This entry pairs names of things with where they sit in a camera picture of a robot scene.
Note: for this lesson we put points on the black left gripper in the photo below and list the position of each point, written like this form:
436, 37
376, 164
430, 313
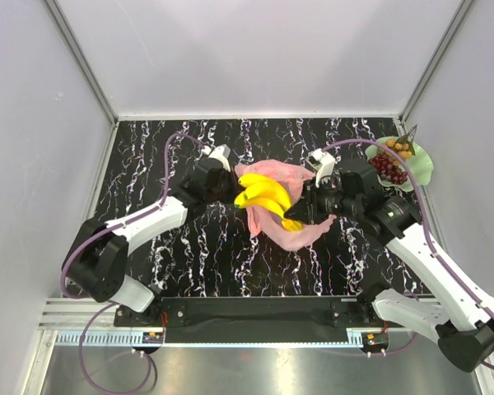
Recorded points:
234, 183

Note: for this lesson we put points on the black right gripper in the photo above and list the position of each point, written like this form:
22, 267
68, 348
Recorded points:
306, 210

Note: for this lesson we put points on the pink plastic bag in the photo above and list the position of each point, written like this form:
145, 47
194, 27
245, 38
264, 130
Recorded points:
260, 220

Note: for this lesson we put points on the yellow banana bunch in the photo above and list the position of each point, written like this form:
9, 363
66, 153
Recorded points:
261, 191

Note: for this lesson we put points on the red grape bunch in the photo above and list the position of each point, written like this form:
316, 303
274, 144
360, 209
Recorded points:
388, 169

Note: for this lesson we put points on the orange loquat bunch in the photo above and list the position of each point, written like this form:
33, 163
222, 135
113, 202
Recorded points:
404, 145

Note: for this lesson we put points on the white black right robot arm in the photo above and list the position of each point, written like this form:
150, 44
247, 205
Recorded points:
462, 324

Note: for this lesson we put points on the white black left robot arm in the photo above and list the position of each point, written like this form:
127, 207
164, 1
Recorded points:
97, 260

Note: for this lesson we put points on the green wavy plastic bowl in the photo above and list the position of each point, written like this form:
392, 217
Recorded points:
420, 166

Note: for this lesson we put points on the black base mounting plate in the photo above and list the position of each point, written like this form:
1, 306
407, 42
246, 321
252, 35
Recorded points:
177, 312

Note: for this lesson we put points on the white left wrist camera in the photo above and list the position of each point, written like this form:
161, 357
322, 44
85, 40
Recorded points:
220, 153

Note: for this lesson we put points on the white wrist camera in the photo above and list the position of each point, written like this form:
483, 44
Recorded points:
322, 163
220, 153

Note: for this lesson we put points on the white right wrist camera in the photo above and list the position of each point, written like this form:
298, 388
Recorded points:
322, 163

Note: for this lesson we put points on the aluminium frame rail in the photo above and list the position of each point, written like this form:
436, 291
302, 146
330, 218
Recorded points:
62, 313

